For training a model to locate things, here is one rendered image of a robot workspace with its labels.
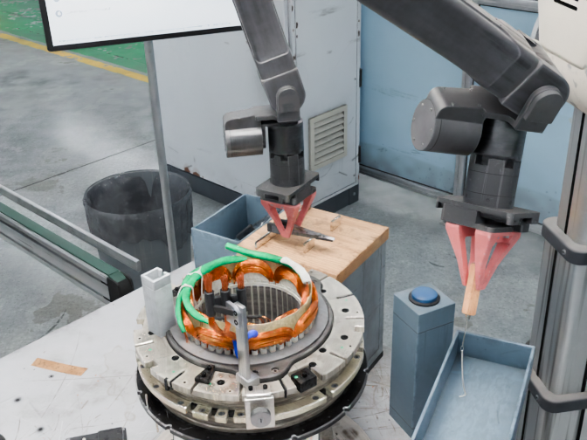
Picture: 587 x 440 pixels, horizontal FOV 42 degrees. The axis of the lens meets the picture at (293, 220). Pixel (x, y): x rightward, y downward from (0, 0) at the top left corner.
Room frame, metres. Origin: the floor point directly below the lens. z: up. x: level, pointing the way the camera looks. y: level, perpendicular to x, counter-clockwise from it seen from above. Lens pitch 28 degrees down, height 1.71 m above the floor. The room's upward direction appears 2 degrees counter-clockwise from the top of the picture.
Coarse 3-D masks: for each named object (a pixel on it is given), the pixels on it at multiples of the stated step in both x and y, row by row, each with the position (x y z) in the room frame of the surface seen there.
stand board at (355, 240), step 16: (304, 224) 1.21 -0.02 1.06; (320, 224) 1.21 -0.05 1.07; (352, 224) 1.21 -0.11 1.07; (368, 224) 1.20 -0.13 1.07; (256, 240) 1.16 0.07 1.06; (272, 240) 1.16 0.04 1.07; (288, 240) 1.16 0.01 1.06; (304, 240) 1.15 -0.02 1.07; (320, 240) 1.15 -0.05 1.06; (336, 240) 1.15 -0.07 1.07; (352, 240) 1.15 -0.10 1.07; (368, 240) 1.15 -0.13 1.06; (384, 240) 1.18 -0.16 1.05; (288, 256) 1.10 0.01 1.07; (304, 256) 1.10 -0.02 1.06; (320, 256) 1.10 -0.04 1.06; (336, 256) 1.10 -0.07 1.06; (352, 256) 1.09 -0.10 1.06; (368, 256) 1.13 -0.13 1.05; (336, 272) 1.04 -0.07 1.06; (352, 272) 1.08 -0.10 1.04
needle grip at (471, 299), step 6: (474, 264) 0.76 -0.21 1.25; (474, 270) 0.75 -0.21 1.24; (468, 276) 0.75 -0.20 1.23; (474, 276) 0.75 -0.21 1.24; (468, 282) 0.75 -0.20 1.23; (474, 282) 0.74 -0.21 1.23; (468, 288) 0.75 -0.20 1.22; (474, 288) 0.74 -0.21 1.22; (468, 294) 0.74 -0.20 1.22; (474, 294) 0.74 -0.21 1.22; (468, 300) 0.74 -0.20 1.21; (474, 300) 0.74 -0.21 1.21; (468, 306) 0.73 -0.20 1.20; (474, 306) 0.73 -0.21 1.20; (462, 312) 0.74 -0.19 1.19; (468, 312) 0.73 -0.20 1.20; (474, 312) 0.73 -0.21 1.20
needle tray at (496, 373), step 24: (456, 336) 0.86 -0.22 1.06; (480, 336) 0.86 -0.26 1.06; (456, 360) 0.86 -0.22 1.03; (480, 360) 0.86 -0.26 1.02; (504, 360) 0.85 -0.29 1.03; (528, 360) 0.81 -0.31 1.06; (456, 384) 0.81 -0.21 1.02; (480, 384) 0.81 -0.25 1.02; (504, 384) 0.81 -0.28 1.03; (432, 408) 0.75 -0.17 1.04; (456, 408) 0.76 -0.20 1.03; (480, 408) 0.76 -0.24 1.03; (504, 408) 0.76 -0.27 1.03; (432, 432) 0.72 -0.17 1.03; (456, 432) 0.72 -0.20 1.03; (480, 432) 0.72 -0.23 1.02; (504, 432) 0.72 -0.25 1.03
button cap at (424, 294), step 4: (416, 288) 1.02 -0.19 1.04; (420, 288) 1.02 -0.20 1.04; (424, 288) 1.02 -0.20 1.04; (428, 288) 1.02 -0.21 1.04; (412, 292) 1.01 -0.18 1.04; (416, 292) 1.01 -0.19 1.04; (420, 292) 1.01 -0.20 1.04; (424, 292) 1.01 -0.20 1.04; (428, 292) 1.01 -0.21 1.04; (432, 292) 1.01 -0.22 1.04; (436, 292) 1.01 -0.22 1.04; (412, 296) 1.01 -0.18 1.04; (416, 296) 1.00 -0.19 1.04; (420, 296) 1.00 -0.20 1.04; (424, 296) 1.00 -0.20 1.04; (428, 296) 1.00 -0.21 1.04; (432, 296) 1.00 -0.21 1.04; (436, 296) 1.00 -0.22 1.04; (416, 300) 1.00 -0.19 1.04; (420, 300) 0.99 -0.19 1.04; (424, 300) 0.99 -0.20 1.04; (428, 300) 0.99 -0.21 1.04; (432, 300) 0.99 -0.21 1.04
